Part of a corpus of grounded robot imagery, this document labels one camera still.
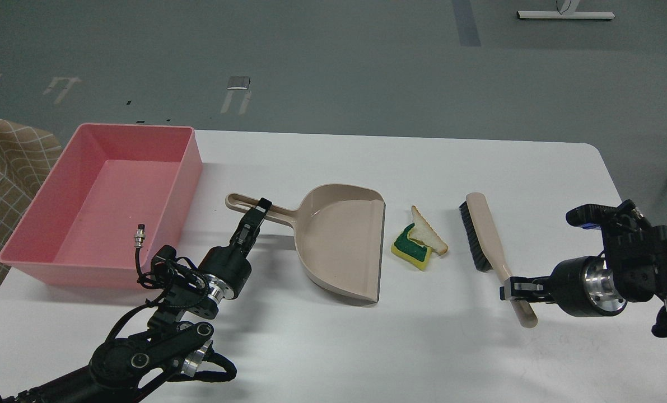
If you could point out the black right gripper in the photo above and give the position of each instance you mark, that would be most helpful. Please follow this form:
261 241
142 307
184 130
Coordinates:
582 287

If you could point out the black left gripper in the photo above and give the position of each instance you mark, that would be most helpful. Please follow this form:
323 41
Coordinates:
226 269

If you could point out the beige hand brush black bristles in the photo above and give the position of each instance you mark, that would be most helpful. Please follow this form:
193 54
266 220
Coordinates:
483 237

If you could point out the beige plastic dustpan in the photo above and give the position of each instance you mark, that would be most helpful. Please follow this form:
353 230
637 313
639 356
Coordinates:
339 237

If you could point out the yellow green sponge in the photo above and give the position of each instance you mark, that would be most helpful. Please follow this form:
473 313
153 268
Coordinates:
411 251

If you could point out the toy bread slice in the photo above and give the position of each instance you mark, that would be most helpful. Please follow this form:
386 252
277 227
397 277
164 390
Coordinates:
424 234

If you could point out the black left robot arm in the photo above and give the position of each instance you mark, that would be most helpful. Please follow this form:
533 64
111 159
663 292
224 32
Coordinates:
168 338

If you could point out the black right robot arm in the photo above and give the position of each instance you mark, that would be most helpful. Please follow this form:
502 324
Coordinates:
632 268

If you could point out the pink plastic bin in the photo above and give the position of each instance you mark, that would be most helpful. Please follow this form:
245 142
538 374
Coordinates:
79 229

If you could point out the metal floor plate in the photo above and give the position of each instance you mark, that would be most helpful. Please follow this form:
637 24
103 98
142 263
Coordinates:
238 83

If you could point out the brown checkered cloth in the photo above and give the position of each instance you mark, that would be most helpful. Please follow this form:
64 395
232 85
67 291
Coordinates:
27 155

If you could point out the white table leg base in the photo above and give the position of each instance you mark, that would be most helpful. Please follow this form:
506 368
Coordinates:
567 10

